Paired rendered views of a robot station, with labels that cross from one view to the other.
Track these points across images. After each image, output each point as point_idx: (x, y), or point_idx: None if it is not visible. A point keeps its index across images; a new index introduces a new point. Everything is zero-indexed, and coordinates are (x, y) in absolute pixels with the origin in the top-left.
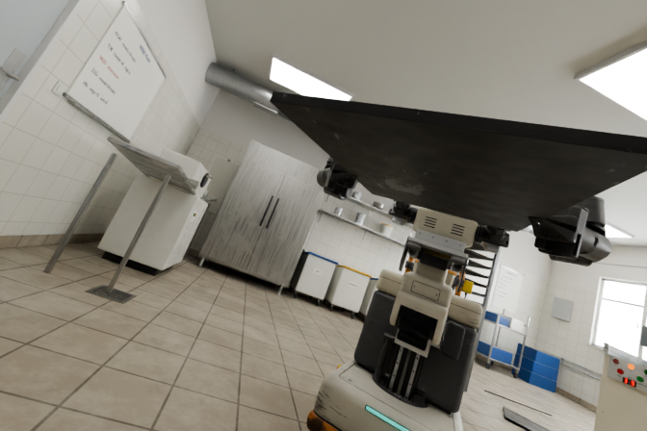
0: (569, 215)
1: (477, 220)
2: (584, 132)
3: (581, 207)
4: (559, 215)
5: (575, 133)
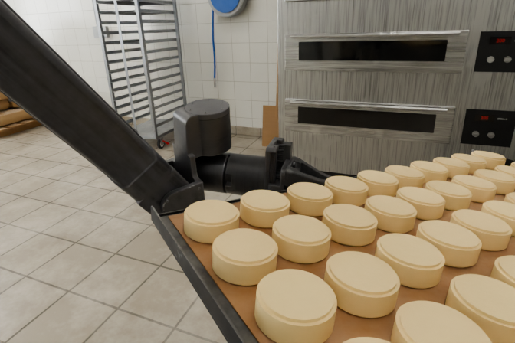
0: (300, 159)
1: (205, 271)
2: (506, 159)
3: (283, 139)
4: (311, 166)
5: (510, 161)
